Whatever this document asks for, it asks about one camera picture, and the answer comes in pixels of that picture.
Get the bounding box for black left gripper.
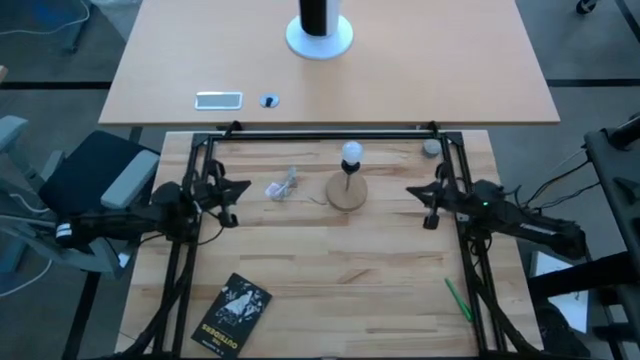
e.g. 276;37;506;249
192;159;240;229

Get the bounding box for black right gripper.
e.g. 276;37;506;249
422;160;471;231

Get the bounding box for clear plastic wrap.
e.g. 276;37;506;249
264;166;329;206

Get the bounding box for white frosted lightbulb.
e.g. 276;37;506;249
341;140;365;165

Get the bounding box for wooden base lamp black socket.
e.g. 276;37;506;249
324;158;369;213

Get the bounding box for silver rectangular desk plate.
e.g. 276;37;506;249
193;91;244;112

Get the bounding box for green pen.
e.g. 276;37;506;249
443;277;474;324

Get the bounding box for black paperback book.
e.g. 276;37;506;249
190;272;274;360

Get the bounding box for light brown office desk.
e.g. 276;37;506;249
97;0;561;126

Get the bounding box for black office chair grey armrests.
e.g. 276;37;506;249
0;114;161;281

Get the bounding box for white tower fan round base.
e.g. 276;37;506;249
285;0;355;61

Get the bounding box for white paper sheet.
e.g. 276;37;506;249
529;249;591;335

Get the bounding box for black equipment stand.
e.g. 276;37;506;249
527;113;640;360

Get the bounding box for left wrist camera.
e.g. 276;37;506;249
219;177;253;204

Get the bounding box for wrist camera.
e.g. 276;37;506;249
219;177;253;204
405;182;441;206

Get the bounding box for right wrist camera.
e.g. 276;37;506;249
405;182;441;206

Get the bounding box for black aluminium rig frame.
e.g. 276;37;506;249
129;128;544;360

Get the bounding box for black cable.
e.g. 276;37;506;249
504;149;601;241

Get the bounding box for white cable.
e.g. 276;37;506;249
0;257;54;299
0;0;92;37

